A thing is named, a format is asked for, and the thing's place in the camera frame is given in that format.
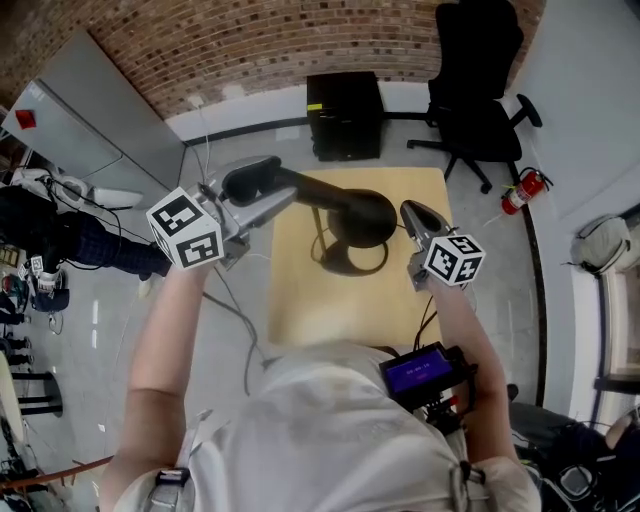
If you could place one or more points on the brown wooden chair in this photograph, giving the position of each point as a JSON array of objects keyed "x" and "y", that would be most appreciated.
[{"x": 55, "y": 475}]

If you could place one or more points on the black bag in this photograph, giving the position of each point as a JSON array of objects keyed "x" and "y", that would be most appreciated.
[{"x": 575, "y": 460}]

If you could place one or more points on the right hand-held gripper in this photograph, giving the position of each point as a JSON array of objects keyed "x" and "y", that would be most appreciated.
[{"x": 456, "y": 260}]

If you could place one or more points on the black round stool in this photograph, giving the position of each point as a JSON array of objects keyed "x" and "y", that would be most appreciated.
[{"x": 37, "y": 395}]

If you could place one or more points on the black chest-mounted screen device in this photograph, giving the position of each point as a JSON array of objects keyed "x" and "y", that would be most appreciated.
[{"x": 417, "y": 372}]

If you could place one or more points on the black box cabinet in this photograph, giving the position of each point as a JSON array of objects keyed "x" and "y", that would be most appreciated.
[{"x": 345, "y": 117}]

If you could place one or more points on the red fire extinguisher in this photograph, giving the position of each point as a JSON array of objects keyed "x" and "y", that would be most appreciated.
[{"x": 522, "y": 192}]

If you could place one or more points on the black office chair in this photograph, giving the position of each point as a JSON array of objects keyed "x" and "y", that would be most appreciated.
[{"x": 475, "y": 100}]

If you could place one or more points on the person's right forearm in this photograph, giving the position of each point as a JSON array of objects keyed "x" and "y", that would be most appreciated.
[{"x": 465, "y": 330}]

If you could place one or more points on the grey metal cabinet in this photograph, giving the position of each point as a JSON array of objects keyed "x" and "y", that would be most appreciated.
[{"x": 95, "y": 125}]

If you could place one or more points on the person's left forearm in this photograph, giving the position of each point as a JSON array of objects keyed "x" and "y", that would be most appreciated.
[{"x": 170, "y": 320}]

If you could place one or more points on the person's white shirt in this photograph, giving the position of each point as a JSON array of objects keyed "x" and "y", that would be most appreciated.
[{"x": 320, "y": 430}]

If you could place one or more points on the grey backpack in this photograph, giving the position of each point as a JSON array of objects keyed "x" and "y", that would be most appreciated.
[{"x": 602, "y": 245}]

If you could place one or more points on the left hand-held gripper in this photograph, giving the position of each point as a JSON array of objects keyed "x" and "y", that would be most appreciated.
[{"x": 186, "y": 231}]

